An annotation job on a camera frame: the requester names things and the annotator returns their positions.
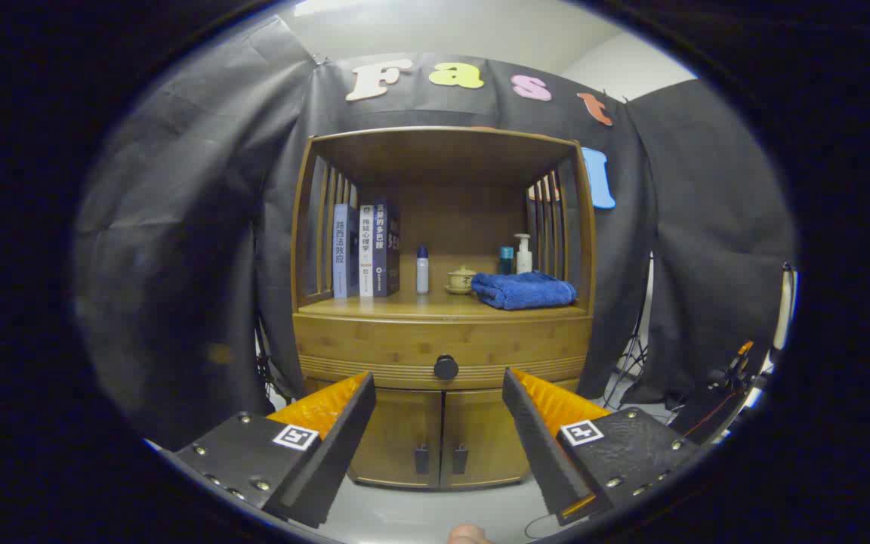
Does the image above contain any black backdrop cloth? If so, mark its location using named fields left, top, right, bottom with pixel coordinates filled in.
left=72, top=15, right=798, bottom=454

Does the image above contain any blue folded towel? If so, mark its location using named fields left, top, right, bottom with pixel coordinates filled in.
left=470, top=271, right=578, bottom=311

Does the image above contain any black floor cable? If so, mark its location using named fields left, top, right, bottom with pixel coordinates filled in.
left=523, top=514, right=564, bottom=541

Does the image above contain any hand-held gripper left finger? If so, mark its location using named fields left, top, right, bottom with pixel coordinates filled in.
left=174, top=370, right=378, bottom=529

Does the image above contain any wooden drawer with black knob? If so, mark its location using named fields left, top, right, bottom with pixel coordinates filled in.
left=293, top=314, right=594, bottom=391

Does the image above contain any black light stand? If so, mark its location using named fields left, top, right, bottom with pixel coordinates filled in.
left=603, top=257, right=655, bottom=409

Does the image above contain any wooden cabinet door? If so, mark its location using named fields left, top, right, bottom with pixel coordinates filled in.
left=441, top=389, right=534, bottom=488
left=348, top=389, right=445, bottom=487

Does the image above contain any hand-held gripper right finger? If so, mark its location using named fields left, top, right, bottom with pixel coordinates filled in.
left=501, top=367, right=700, bottom=527

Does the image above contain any light blue book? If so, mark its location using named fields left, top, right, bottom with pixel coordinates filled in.
left=332, top=202, right=360, bottom=299

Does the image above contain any wooden countertop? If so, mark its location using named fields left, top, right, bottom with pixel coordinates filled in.
left=299, top=291, right=591, bottom=318

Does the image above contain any white book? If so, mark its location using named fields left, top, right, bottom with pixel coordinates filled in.
left=358, top=204, right=375, bottom=298

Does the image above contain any dark blue book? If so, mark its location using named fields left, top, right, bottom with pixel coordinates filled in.
left=372, top=199, right=402, bottom=298

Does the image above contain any beige lidded teacup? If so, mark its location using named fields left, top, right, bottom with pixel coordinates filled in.
left=445, top=264, right=478, bottom=295

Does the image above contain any black equipment with orange clip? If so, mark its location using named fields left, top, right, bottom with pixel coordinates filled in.
left=669, top=340, right=772, bottom=447

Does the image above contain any wooden cabinet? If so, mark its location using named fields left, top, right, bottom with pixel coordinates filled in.
left=289, top=125, right=599, bottom=492

